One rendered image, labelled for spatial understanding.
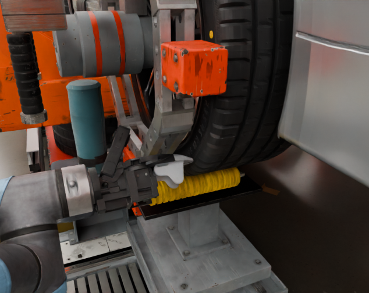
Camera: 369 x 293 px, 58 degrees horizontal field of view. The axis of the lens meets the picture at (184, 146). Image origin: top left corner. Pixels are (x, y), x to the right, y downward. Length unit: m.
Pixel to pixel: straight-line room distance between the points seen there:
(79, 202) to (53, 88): 0.70
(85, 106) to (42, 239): 0.42
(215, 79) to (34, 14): 0.29
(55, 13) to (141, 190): 0.33
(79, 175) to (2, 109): 0.70
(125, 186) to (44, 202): 0.14
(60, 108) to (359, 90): 1.04
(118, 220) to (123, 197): 0.83
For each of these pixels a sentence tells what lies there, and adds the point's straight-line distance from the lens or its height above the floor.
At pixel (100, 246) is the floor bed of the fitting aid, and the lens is 1.37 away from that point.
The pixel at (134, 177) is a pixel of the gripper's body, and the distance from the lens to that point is 0.63.
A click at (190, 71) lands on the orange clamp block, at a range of 0.48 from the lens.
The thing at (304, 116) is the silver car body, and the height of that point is 0.80.
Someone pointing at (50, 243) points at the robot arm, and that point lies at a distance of 0.61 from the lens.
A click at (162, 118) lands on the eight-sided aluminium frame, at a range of 0.58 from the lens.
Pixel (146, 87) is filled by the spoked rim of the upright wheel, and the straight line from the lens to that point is 1.04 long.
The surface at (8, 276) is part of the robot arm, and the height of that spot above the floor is 0.64.
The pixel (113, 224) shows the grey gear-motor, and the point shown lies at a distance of 1.45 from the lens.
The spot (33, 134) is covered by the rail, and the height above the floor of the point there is 0.39.
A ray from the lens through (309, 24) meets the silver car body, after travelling 0.48.
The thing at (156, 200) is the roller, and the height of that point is 0.50.
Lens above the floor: 0.95
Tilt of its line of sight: 25 degrees down
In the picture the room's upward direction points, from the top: straight up
